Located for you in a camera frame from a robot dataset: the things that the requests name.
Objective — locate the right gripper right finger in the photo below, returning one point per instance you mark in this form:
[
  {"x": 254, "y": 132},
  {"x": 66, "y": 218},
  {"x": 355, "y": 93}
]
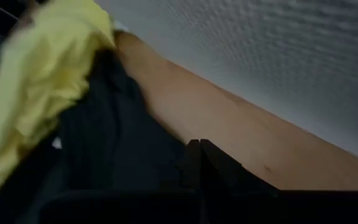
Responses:
[{"x": 219, "y": 171}]

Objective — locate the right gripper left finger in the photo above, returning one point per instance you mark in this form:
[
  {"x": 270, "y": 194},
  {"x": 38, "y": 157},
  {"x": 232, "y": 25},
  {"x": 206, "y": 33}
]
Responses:
[{"x": 191, "y": 168}]

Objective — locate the yellow shirt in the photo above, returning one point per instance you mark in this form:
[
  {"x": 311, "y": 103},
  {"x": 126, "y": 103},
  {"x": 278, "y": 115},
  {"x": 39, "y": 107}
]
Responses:
[{"x": 42, "y": 77}]

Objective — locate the dark navy garment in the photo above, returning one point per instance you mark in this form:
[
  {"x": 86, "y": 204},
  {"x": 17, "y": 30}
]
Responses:
[{"x": 110, "y": 140}]

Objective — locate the white perforated plastic basket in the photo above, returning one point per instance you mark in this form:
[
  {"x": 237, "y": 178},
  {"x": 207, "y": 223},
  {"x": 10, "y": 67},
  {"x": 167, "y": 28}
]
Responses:
[{"x": 259, "y": 46}]

